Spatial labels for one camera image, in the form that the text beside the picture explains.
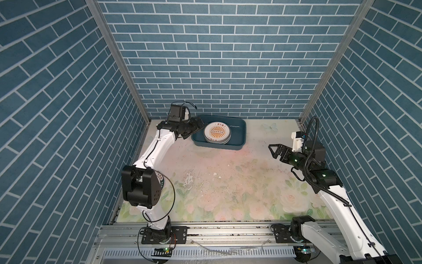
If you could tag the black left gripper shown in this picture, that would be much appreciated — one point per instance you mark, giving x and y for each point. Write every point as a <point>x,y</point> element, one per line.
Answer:
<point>194,127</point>

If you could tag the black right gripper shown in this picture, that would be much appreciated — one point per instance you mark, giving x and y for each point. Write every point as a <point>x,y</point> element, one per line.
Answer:
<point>286,150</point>

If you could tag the orange sunburst plate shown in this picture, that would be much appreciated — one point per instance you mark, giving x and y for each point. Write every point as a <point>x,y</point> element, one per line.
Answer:
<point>217,133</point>

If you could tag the green rim text plate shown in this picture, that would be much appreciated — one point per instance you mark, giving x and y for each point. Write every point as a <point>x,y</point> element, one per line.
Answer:
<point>161,179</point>

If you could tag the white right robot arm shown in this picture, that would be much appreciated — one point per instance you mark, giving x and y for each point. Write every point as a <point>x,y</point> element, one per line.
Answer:
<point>361,246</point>

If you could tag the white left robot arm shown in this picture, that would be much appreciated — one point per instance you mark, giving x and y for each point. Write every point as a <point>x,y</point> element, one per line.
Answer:
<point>142,183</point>

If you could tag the teal plastic bin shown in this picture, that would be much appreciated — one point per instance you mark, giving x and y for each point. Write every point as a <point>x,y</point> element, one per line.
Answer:
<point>238,133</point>

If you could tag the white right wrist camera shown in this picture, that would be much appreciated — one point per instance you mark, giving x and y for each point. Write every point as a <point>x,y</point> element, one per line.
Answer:
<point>298,140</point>

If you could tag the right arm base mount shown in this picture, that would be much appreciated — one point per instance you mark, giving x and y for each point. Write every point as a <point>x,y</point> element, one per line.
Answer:
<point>291,233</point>

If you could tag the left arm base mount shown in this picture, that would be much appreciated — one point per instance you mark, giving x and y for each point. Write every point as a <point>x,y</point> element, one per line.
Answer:
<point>170,234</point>

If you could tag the aluminium front rail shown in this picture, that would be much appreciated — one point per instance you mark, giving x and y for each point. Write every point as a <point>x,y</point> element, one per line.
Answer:
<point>218,242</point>

